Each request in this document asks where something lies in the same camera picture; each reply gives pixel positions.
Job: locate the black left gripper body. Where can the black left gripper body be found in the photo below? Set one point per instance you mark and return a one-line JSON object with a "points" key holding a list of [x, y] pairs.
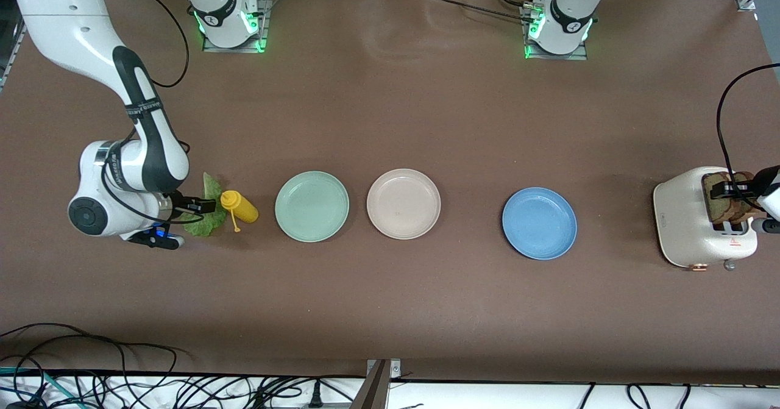
{"points": [[761, 183]]}

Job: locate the black power plug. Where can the black power plug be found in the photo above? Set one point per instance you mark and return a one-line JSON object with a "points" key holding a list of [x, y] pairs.
{"points": [[315, 394]]}

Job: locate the beige plate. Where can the beige plate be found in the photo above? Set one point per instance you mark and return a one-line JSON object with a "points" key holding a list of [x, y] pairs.
{"points": [[403, 204]]}

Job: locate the mint green plate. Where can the mint green plate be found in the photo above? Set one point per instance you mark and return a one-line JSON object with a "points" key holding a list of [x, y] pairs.
{"points": [[312, 206]]}

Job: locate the green lettuce leaf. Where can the green lettuce leaf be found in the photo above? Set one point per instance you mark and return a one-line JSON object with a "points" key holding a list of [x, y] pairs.
{"points": [[207, 226]]}

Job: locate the blue plate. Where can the blue plate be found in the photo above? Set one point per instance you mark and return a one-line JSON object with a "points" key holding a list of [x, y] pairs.
{"points": [[539, 224]]}

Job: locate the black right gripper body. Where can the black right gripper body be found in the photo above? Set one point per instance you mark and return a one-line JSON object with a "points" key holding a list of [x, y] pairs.
{"points": [[181, 203]]}

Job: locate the brown bread slice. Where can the brown bread slice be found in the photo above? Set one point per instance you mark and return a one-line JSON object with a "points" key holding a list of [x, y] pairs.
{"points": [[716, 211], [744, 213]]}

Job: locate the small metal bracket plate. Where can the small metal bracket plate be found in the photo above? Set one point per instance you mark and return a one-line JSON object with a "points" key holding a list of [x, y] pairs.
{"points": [[395, 367]]}

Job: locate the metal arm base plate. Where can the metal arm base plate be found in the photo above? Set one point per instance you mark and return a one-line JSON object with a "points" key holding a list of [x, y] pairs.
{"points": [[573, 56], [265, 31]]}

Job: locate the aluminium profile bar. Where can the aluminium profile bar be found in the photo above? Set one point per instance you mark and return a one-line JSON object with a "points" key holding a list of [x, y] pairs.
{"points": [[373, 391]]}

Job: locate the yellow squeeze bottle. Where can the yellow squeeze bottle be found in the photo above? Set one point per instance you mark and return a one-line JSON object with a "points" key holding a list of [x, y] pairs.
{"points": [[242, 209]]}

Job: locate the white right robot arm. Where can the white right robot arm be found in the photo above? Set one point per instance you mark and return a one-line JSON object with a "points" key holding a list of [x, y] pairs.
{"points": [[61, 19]]}

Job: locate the cream white toaster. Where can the cream white toaster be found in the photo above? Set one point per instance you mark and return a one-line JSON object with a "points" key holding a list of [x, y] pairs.
{"points": [[682, 220]]}

